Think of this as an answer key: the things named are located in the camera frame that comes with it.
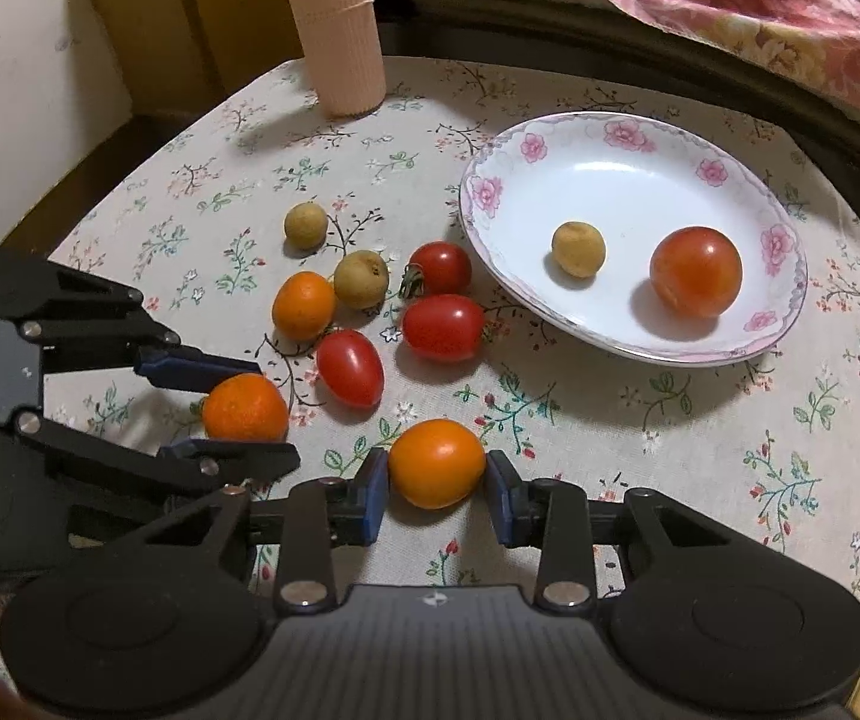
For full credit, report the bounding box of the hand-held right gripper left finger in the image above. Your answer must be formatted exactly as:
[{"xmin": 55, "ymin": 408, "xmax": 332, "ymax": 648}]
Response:
[{"xmin": 119, "ymin": 448, "xmax": 392, "ymax": 614}]

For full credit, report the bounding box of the small round longan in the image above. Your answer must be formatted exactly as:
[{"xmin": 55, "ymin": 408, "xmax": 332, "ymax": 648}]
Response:
[
  {"xmin": 551, "ymin": 221, "xmax": 608, "ymax": 279},
  {"xmin": 283, "ymin": 199, "xmax": 328, "ymax": 251}
]

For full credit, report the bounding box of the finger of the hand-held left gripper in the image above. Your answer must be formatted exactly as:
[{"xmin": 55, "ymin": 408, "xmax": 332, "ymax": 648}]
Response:
[
  {"xmin": 17, "ymin": 262, "xmax": 262, "ymax": 395},
  {"xmin": 14, "ymin": 406, "xmax": 302, "ymax": 533}
]

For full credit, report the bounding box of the oblong red cherry tomato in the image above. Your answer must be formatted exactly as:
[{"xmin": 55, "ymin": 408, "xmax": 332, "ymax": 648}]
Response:
[{"xmin": 315, "ymin": 328, "xmax": 386, "ymax": 410}]

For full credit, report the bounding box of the red tomato with green stem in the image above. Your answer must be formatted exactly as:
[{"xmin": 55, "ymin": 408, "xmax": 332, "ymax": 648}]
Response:
[{"xmin": 398, "ymin": 241, "xmax": 474, "ymax": 299}]

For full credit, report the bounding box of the round red cherry tomato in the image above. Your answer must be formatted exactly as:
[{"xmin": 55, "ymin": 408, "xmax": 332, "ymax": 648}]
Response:
[{"xmin": 401, "ymin": 294, "xmax": 488, "ymax": 363}]

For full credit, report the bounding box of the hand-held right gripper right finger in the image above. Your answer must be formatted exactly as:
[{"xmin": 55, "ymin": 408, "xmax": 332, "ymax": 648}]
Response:
[{"xmin": 484, "ymin": 450, "xmax": 746, "ymax": 612}]

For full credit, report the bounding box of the large longan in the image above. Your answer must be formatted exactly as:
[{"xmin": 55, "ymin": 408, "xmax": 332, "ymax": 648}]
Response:
[{"xmin": 332, "ymin": 249, "xmax": 391, "ymax": 311}]

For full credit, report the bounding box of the yellow cardboard box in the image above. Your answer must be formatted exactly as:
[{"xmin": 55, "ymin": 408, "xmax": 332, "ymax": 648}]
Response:
[{"xmin": 74, "ymin": 0, "xmax": 307, "ymax": 117}]

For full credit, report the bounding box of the pink ribbed cylinder bottle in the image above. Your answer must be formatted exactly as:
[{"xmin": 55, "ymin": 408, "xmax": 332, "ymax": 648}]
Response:
[{"xmin": 272, "ymin": 0, "xmax": 387, "ymax": 119}]

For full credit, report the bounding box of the white plate with pink flowers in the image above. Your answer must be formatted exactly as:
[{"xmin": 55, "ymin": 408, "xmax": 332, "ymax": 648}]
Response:
[{"xmin": 458, "ymin": 111, "xmax": 810, "ymax": 368}]

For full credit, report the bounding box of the pink floral blanket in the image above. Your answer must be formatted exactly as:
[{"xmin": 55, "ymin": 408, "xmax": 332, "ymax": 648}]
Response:
[{"xmin": 355, "ymin": 0, "xmax": 860, "ymax": 143}]

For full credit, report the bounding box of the large orange-red tomato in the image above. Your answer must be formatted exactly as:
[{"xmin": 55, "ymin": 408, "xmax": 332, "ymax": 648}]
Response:
[{"xmin": 649, "ymin": 226, "xmax": 744, "ymax": 320}]

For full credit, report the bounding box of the orange kumquat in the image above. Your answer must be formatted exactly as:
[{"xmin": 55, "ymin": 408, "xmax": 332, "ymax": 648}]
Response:
[
  {"xmin": 201, "ymin": 373, "xmax": 291, "ymax": 443},
  {"xmin": 388, "ymin": 418, "xmax": 488, "ymax": 511},
  {"xmin": 272, "ymin": 271, "xmax": 338, "ymax": 341}
]

